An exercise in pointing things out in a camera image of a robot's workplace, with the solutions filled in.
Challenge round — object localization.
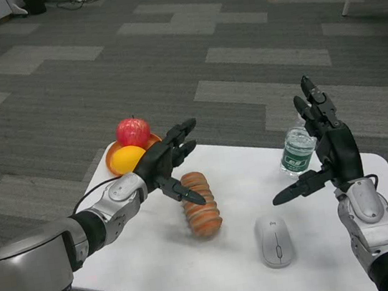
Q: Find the red apple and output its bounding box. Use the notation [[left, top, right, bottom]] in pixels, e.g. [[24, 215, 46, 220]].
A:
[[114, 113, 155, 153]]

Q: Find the clear water bottle green label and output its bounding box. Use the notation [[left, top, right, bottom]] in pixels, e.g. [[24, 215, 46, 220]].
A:
[[273, 115, 324, 181]]

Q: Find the yellow orange fruit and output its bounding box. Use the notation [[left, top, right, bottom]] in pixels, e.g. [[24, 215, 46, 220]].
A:
[[110, 143, 150, 176]]

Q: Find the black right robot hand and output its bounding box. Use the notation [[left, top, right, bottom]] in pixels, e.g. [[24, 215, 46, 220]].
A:
[[256, 69, 367, 206]]

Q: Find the black round bin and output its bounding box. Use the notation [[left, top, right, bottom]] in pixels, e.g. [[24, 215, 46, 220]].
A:
[[25, 0, 49, 16]]

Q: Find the white computer mouse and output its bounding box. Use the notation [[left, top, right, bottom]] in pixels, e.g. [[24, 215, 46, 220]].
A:
[[253, 211, 298, 272]]

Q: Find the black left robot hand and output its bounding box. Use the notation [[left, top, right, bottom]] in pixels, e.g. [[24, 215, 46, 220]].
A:
[[127, 117, 209, 214]]

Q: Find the white rolling partition stand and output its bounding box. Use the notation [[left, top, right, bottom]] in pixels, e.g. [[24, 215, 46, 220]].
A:
[[4, 0, 30, 19]]

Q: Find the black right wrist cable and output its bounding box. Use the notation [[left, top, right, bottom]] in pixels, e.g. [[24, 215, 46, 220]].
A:
[[363, 173, 381, 189]]

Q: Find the long ridged bread roll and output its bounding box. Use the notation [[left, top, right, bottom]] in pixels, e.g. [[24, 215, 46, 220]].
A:
[[177, 168, 225, 242]]

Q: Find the orange plastic plate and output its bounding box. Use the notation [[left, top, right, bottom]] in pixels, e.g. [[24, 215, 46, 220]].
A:
[[102, 130, 167, 178]]

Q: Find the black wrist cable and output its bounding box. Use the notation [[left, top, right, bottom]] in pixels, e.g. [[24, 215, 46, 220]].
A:
[[68, 176, 122, 216], [363, 173, 381, 189]]

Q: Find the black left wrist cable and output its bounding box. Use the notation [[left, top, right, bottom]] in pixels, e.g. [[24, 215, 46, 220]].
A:
[[68, 176, 122, 216]]

